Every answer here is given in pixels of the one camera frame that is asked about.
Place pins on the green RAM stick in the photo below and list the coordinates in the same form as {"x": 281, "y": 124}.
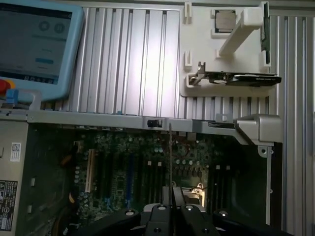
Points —
{"x": 265, "y": 37}

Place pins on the metal CPU socket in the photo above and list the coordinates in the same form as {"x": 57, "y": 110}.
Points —
{"x": 194, "y": 191}

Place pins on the long black expansion slot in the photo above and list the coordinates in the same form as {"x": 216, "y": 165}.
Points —
{"x": 100, "y": 172}
{"x": 109, "y": 172}
{"x": 141, "y": 177}

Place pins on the white barcode sticker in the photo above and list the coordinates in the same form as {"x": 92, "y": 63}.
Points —
{"x": 16, "y": 151}

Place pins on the white parts rack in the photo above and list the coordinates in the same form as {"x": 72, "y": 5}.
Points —
{"x": 201, "y": 44}

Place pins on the black graphics card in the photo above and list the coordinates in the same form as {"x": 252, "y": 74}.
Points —
{"x": 256, "y": 79}

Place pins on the white expansion slot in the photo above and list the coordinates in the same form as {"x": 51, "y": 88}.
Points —
{"x": 90, "y": 169}

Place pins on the blue expansion slot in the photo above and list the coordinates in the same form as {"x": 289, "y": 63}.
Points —
{"x": 129, "y": 177}

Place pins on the grey PC case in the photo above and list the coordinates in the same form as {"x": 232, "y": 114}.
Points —
{"x": 98, "y": 121}

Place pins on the black chassis switch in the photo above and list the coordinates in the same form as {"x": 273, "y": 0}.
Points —
{"x": 153, "y": 123}

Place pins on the blue card retention clip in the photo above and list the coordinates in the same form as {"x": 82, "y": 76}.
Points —
{"x": 12, "y": 96}

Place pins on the black rating label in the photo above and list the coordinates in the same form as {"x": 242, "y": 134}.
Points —
{"x": 8, "y": 196}

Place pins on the silver CPU chip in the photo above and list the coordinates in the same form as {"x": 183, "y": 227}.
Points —
{"x": 225, "y": 20}

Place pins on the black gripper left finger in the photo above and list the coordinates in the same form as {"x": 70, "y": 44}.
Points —
{"x": 157, "y": 221}

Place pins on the short black expansion slot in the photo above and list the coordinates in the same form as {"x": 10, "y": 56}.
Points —
{"x": 119, "y": 159}

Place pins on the green motherboard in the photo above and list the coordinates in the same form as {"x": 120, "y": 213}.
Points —
{"x": 118, "y": 182}

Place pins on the grey metal power supply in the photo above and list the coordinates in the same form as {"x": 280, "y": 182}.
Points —
{"x": 9, "y": 132}

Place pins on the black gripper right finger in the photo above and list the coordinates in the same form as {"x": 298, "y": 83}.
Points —
{"x": 189, "y": 221}

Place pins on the light blue teach pendant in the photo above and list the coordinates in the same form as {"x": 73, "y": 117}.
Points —
{"x": 73, "y": 49}

